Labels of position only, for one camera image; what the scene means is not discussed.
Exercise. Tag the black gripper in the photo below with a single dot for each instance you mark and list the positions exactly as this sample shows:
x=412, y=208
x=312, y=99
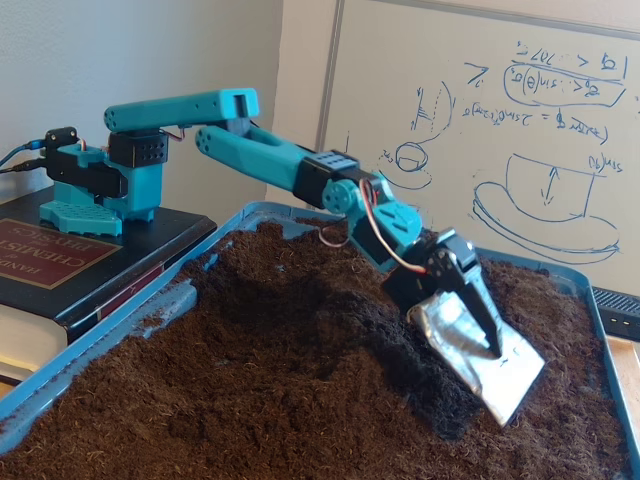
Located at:
x=446, y=260

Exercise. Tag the brown fibrous soil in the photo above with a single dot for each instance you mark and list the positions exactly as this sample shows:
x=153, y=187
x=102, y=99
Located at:
x=250, y=400

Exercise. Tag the teal five-joint robot arm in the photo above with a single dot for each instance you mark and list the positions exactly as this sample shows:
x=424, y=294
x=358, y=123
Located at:
x=260, y=155

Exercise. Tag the perforated box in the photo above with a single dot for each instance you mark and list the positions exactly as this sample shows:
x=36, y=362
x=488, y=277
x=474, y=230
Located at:
x=620, y=310

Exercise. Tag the whiteboard with blue drawings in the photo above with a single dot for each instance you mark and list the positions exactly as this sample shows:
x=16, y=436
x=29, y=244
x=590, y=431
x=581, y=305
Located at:
x=500, y=150

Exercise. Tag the blue plastic tray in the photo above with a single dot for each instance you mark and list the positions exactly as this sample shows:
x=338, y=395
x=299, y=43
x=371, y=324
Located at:
x=172, y=300

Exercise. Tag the black chemistry physics handbook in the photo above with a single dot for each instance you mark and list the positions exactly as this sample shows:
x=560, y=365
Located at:
x=30, y=250

